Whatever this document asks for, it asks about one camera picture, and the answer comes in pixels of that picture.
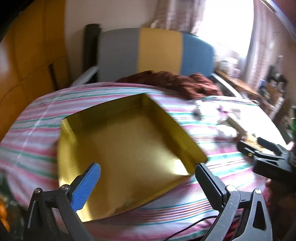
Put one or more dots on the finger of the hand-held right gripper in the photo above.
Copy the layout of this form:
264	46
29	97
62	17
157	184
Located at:
248	149
270	144

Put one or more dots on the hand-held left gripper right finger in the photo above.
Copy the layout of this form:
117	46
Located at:
211	187

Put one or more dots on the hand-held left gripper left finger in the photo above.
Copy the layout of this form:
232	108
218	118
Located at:
85	185

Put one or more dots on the white packet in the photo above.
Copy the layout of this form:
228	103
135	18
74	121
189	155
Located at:
225	133

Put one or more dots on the gold tin box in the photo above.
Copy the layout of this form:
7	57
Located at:
120	150

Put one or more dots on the pink plastic holder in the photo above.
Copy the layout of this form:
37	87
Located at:
222	109

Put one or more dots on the white rolled sock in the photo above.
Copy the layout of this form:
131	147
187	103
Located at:
198	110

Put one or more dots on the cluttered wooden shelf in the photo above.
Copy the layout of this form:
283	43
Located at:
275	81

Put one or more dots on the wooden side desk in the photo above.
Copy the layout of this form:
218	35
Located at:
240	84

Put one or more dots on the striped bed sheet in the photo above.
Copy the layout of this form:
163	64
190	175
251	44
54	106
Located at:
34	139

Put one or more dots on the white boxes on desk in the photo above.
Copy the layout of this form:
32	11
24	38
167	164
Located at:
227	66

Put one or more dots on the maroon blanket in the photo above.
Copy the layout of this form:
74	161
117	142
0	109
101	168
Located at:
185	85

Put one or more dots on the patterned curtain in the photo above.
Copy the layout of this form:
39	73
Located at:
178	16
266	41

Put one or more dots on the grey yellow blue headboard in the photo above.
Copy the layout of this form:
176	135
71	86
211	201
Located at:
159	51

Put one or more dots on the wooden wardrobe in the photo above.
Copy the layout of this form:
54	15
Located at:
27	58

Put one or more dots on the white bed rail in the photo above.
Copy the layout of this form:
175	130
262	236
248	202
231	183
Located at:
226	84
84	76

